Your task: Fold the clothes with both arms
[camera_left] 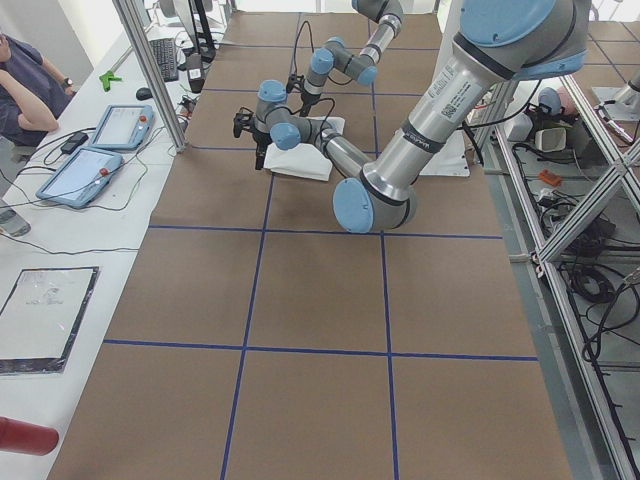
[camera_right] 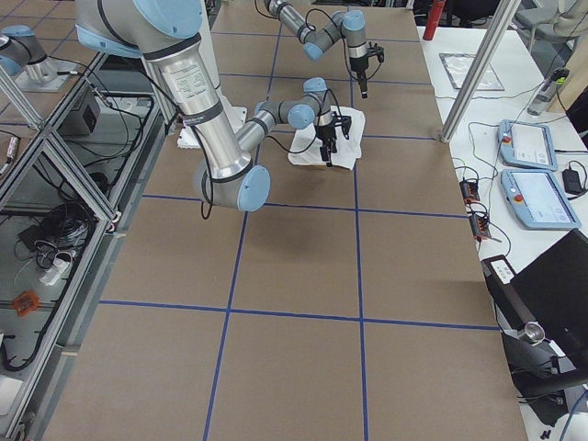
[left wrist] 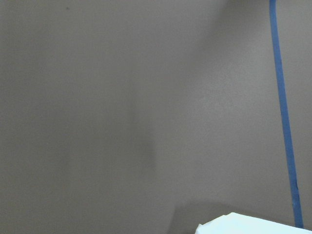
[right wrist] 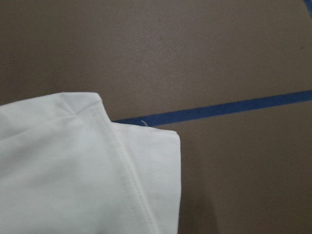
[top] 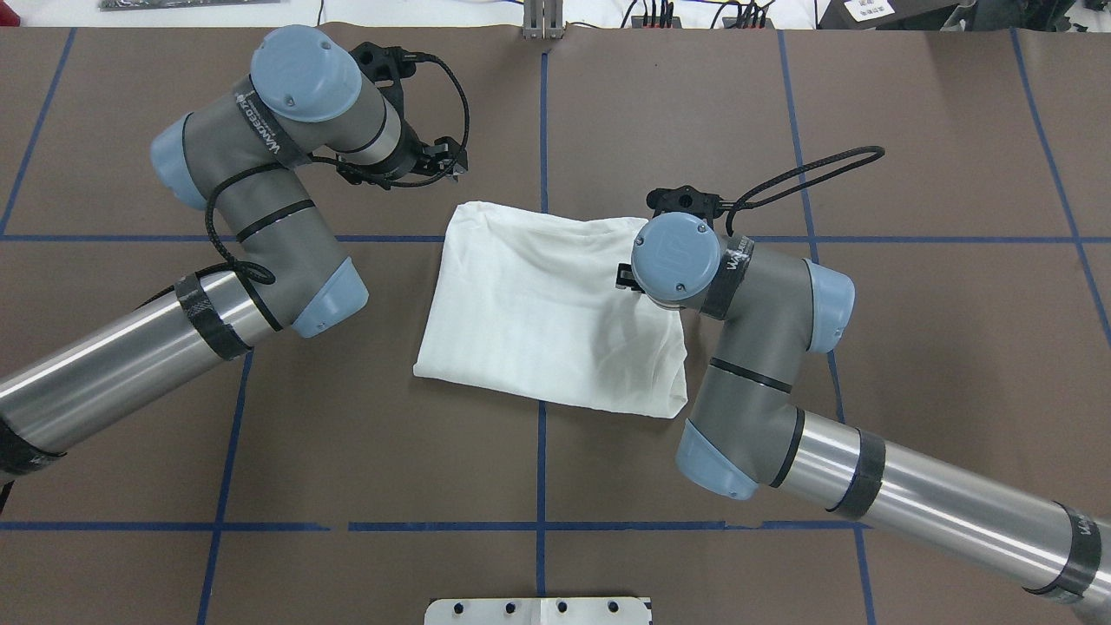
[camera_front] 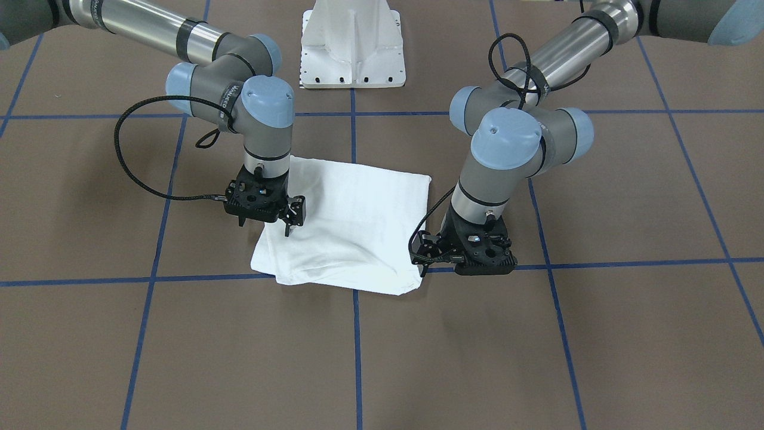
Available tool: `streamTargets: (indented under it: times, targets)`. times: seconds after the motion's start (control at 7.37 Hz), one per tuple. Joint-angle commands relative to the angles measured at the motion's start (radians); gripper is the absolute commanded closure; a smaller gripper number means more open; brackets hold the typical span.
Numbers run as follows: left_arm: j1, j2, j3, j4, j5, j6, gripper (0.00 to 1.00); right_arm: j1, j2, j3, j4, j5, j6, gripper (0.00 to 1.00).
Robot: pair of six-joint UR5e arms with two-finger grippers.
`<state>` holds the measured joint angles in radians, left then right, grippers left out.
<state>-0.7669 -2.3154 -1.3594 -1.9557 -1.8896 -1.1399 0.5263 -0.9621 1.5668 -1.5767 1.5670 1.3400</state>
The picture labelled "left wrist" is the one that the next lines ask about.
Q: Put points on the white long-sleeve printed shirt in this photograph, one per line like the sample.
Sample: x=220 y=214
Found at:
x=234 y=223

